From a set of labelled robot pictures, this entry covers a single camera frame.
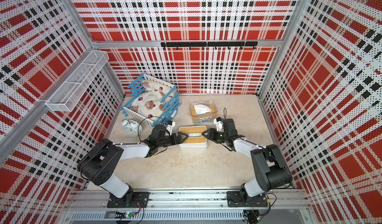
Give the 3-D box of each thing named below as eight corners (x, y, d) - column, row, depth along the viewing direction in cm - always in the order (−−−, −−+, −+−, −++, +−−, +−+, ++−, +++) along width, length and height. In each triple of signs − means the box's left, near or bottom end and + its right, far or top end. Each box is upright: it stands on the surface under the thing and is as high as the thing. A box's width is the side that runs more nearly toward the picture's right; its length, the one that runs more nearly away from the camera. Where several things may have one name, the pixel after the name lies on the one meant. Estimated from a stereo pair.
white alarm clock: (126, 135, 99) (118, 125, 90) (130, 128, 102) (123, 118, 93) (140, 137, 98) (134, 127, 89) (144, 131, 101) (138, 120, 92)
